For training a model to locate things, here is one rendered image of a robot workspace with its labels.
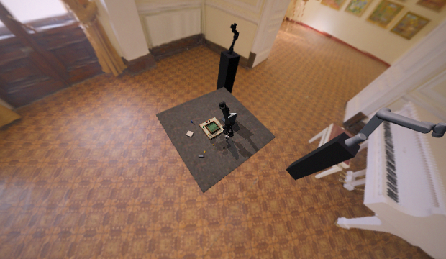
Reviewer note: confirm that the tan and green game board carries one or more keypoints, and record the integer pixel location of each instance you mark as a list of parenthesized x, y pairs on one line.
[(212, 126)]

